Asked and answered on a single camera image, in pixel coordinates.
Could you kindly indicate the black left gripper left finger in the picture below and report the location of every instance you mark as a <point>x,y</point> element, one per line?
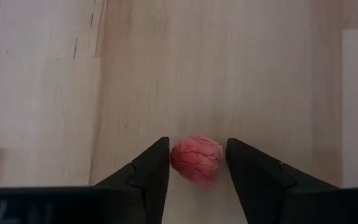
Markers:
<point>151,174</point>

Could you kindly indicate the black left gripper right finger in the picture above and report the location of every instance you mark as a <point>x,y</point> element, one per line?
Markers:
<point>253,174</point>

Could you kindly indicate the pink raspberry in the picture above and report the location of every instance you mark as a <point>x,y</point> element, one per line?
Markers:
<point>197,160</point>

